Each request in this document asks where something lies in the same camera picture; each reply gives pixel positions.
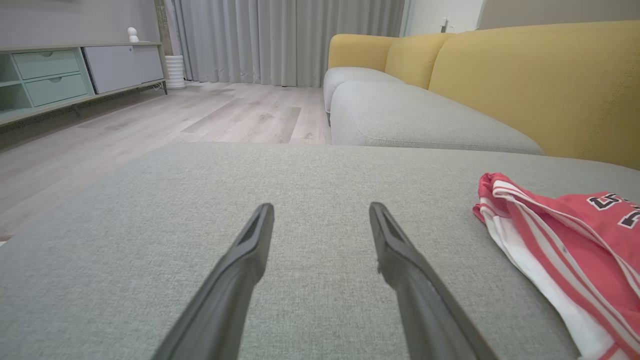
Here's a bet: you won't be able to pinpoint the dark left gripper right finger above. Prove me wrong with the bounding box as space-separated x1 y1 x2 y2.
369 201 501 360

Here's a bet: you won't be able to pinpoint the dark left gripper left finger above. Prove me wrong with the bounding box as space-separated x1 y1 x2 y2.
150 203 276 360

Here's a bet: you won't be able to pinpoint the red white printed sports shorts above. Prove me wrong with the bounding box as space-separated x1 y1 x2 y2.
472 172 640 360

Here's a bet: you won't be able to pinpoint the wide grey sofa seat cushion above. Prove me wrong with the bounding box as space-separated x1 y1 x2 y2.
0 142 640 360

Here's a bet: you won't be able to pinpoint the white ribbed floor vase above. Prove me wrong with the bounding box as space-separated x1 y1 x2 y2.
165 55 187 91

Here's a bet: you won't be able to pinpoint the white sideboard door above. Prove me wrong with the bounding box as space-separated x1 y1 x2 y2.
83 46 142 95
133 45 165 85

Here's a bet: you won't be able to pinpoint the small yellow sofa backrest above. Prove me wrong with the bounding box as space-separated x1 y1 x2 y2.
328 33 399 72
384 33 457 91

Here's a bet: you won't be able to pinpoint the grey pleated curtain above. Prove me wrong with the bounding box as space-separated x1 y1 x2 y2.
165 0 407 89

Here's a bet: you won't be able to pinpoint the pale green sideboard drawer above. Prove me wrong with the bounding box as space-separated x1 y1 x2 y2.
12 49 81 81
24 73 90 108

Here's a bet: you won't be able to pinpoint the low pale green sideboard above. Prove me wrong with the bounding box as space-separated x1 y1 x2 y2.
0 41 169 127

